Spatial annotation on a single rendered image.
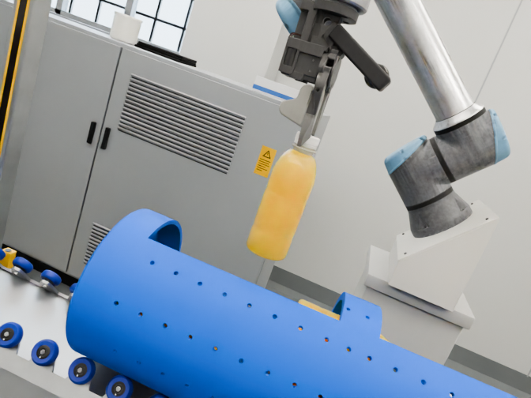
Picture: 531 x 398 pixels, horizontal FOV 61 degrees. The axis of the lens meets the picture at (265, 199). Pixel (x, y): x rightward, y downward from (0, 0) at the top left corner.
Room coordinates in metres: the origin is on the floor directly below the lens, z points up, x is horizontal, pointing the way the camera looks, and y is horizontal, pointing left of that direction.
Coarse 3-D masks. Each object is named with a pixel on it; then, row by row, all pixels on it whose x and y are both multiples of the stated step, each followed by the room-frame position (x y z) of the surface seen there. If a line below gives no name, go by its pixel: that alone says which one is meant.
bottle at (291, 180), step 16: (288, 160) 0.70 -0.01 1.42; (304, 160) 0.70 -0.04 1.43; (272, 176) 0.71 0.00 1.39; (288, 176) 0.69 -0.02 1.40; (304, 176) 0.69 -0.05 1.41; (272, 192) 0.69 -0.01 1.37; (288, 192) 0.68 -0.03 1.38; (304, 192) 0.69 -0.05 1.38; (272, 208) 0.69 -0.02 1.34; (288, 208) 0.69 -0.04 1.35; (256, 224) 0.70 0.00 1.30; (272, 224) 0.68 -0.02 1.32; (288, 224) 0.69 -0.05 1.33; (256, 240) 0.69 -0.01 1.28; (272, 240) 0.68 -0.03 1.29; (288, 240) 0.70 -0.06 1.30; (272, 256) 0.68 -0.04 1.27
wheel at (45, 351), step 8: (40, 344) 0.67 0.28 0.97; (48, 344) 0.67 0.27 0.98; (56, 344) 0.67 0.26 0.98; (32, 352) 0.66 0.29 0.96; (40, 352) 0.66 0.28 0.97; (48, 352) 0.66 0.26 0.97; (56, 352) 0.66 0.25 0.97; (32, 360) 0.65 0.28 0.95; (40, 360) 0.65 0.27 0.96; (48, 360) 0.65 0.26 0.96
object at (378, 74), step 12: (336, 36) 0.70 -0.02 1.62; (348, 36) 0.70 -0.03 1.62; (348, 48) 0.70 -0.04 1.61; (360, 48) 0.69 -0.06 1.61; (360, 60) 0.69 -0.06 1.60; (372, 60) 0.69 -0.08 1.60; (360, 72) 0.72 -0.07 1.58; (372, 72) 0.69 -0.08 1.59; (384, 72) 0.68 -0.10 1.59; (372, 84) 0.70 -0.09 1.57; (384, 84) 0.68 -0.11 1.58
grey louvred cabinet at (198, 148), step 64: (0, 0) 2.50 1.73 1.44; (0, 64) 2.46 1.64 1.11; (64, 64) 2.39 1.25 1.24; (128, 64) 2.33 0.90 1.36; (64, 128) 2.38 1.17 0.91; (128, 128) 2.31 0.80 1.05; (192, 128) 2.25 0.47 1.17; (256, 128) 2.20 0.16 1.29; (320, 128) 2.40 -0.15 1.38; (64, 192) 2.36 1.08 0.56; (128, 192) 2.30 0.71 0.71; (192, 192) 2.24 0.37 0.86; (256, 192) 2.18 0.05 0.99; (64, 256) 2.35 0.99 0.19; (192, 256) 2.22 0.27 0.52; (256, 256) 2.16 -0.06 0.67
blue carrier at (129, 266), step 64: (128, 256) 0.66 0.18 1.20; (128, 320) 0.61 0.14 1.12; (192, 320) 0.61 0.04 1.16; (256, 320) 0.61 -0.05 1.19; (320, 320) 0.63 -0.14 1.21; (192, 384) 0.59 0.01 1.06; (256, 384) 0.57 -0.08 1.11; (320, 384) 0.57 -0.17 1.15; (384, 384) 0.58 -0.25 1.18; (448, 384) 0.59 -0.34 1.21
